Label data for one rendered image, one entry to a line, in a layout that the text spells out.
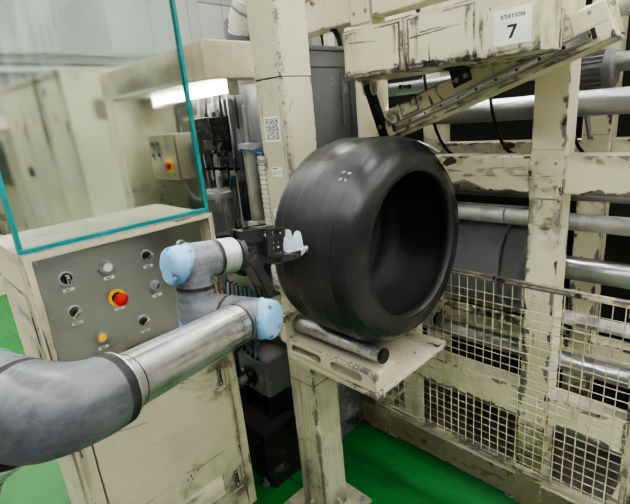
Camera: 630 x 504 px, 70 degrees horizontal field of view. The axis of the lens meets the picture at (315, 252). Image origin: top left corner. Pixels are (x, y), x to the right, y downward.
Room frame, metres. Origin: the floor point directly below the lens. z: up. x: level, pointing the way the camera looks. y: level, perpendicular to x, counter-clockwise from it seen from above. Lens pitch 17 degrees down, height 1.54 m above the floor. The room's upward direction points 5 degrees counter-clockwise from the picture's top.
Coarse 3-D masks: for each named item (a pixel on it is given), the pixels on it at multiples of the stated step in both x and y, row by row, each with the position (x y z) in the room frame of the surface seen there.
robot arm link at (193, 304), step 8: (176, 288) 0.83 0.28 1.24; (200, 288) 0.81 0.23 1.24; (208, 288) 0.82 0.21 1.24; (184, 296) 0.81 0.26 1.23; (192, 296) 0.81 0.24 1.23; (200, 296) 0.81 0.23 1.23; (208, 296) 0.82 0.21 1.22; (216, 296) 0.81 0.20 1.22; (184, 304) 0.81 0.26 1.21; (192, 304) 0.80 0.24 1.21; (200, 304) 0.80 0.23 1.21; (208, 304) 0.80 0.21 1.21; (216, 304) 0.79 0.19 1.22; (184, 312) 0.81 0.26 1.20; (192, 312) 0.80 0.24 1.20; (200, 312) 0.79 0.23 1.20; (208, 312) 0.78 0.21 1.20; (184, 320) 0.81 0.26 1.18; (192, 320) 0.80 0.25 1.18
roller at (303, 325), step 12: (300, 324) 1.30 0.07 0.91; (312, 324) 1.27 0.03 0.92; (312, 336) 1.26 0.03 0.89; (324, 336) 1.22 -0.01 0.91; (336, 336) 1.19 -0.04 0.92; (348, 336) 1.17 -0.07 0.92; (348, 348) 1.15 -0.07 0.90; (360, 348) 1.12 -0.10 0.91; (372, 348) 1.10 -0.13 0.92; (384, 348) 1.08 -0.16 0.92; (372, 360) 1.09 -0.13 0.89; (384, 360) 1.08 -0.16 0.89
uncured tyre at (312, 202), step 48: (336, 144) 1.25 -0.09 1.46; (384, 144) 1.16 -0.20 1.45; (288, 192) 1.18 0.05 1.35; (336, 192) 1.06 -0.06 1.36; (384, 192) 1.08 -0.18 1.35; (432, 192) 1.41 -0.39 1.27; (336, 240) 1.01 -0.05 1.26; (384, 240) 1.52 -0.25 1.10; (432, 240) 1.42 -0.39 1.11; (288, 288) 1.13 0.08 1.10; (336, 288) 1.01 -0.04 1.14; (384, 288) 1.43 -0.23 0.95; (432, 288) 1.25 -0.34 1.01; (384, 336) 1.09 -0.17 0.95
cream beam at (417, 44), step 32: (480, 0) 1.23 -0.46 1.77; (512, 0) 1.17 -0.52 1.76; (544, 0) 1.12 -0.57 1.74; (576, 0) 1.27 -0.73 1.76; (352, 32) 1.53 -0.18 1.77; (384, 32) 1.44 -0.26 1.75; (416, 32) 1.36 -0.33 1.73; (448, 32) 1.29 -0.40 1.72; (480, 32) 1.22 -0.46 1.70; (544, 32) 1.13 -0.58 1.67; (352, 64) 1.53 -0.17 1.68; (384, 64) 1.44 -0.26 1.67; (416, 64) 1.36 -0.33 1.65; (448, 64) 1.30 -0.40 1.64
